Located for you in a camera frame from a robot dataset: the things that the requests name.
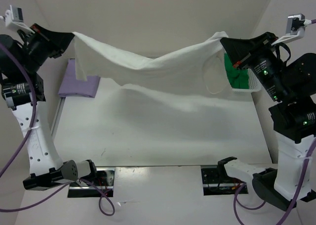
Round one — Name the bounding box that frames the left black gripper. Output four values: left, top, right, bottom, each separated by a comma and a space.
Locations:
22, 23, 75, 72

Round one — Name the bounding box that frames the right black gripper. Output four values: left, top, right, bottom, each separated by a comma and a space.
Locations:
221, 30, 290, 101

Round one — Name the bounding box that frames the cream white t shirt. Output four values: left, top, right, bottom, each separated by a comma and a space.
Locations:
74, 32, 228, 95

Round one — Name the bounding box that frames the purple t shirt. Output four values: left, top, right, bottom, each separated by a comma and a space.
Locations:
58, 59, 100, 98

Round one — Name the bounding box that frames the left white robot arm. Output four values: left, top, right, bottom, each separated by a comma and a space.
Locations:
0, 24, 99, 190

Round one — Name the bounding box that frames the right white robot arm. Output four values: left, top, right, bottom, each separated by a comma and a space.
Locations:
221, 32, 316, 211

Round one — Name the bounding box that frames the green t shirt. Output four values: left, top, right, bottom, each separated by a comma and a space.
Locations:
224, 53, 249, 89

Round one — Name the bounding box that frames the white plastic basket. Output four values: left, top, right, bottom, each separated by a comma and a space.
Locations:
230, 69, 262, 93

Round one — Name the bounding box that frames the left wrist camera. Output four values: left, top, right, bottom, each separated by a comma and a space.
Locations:
0, 5, 34, 34

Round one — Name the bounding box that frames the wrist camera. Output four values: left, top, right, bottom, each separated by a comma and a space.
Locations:
0, 5, 34, 34
272, 13, 316, 46

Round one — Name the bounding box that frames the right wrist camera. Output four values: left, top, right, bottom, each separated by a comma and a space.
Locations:
272, 13, 316, 46

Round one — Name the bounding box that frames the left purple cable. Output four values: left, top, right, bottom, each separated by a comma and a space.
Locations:
0, 41, 116, 216

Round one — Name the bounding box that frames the purple cable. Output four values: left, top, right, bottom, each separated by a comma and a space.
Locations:
0, 41, 116, 216
233, 18, 316, 225

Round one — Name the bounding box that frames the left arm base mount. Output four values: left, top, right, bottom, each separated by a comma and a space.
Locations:
67, 167, 115, 198

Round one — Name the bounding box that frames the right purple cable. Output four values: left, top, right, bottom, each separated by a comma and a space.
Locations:
233, 18, 316, 225

